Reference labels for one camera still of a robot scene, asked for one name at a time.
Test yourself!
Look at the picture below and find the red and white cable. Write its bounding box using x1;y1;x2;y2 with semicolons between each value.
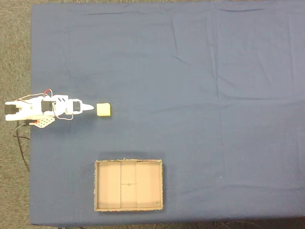
14;89;53;103

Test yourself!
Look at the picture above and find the white perforated base plate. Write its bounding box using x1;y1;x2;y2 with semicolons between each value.
29;116;55;129

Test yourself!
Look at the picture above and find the yellow foam block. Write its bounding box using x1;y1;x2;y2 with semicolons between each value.
96;103;112;117

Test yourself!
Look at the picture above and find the thin white cable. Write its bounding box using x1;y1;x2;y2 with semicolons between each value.
53;113;74;121

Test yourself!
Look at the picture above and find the blue cloth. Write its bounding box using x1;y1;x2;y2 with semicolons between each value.
29;0;305;227

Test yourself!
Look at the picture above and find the shallow cardboard box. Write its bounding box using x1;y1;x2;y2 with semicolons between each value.
94;158;164;212

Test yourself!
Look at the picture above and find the black power cable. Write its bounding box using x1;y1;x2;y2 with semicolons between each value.
12;120;31;173

